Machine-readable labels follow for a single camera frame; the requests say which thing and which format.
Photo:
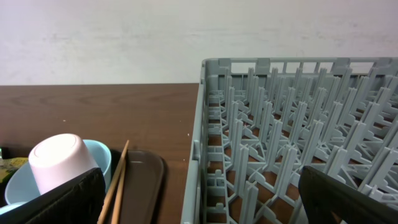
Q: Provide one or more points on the foil snack wrapper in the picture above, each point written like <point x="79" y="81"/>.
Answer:
<point x="10" y="165"/>

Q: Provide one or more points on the light blue bowl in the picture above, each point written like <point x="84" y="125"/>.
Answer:
<point x="23" y="188"/>

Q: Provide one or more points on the white cup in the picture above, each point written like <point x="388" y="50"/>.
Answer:
<point x="58" y="159"/>

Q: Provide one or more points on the wooden chopstick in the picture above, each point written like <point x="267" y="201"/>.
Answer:
<point x="112" y="186"/>
<point x="119" y="196"/>

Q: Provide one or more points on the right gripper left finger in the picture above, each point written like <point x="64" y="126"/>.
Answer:
<point x="79" y="200"/>

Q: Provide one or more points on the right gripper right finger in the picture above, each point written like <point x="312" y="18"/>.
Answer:
<point x="325" y="198"/>

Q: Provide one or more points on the grey dishwasher rack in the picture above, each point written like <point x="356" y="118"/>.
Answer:
<point x="260" y="121"/>

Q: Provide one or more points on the brown serving tray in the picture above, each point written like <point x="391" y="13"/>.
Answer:
<point x="143" y="187"/>

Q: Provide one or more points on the light blue cup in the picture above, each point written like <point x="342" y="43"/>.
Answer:
<point x="10" y="207"/>

